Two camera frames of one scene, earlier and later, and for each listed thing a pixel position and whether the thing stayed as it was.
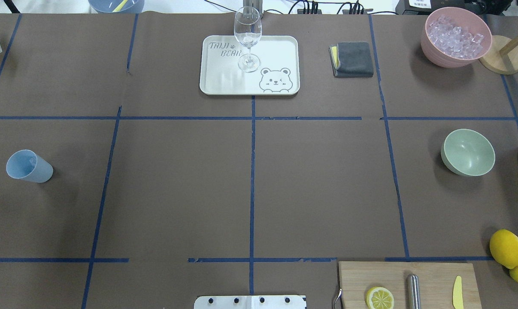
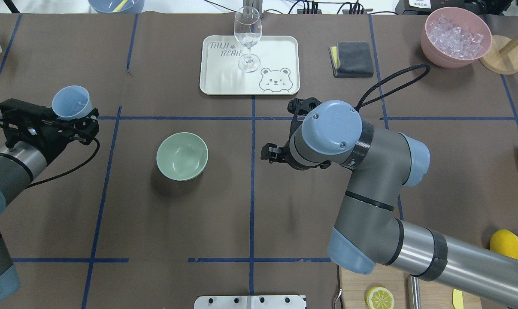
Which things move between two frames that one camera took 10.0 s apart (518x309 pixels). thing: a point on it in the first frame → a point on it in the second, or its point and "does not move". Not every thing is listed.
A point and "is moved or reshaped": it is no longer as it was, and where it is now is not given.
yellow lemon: (507, 248) does not move
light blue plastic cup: (25, 165) is moved or reshaped
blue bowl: (116, 6) does not move
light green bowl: (467, 152) → (182, 156)
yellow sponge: (334, 49) does not move
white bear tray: (278, 73) does not move
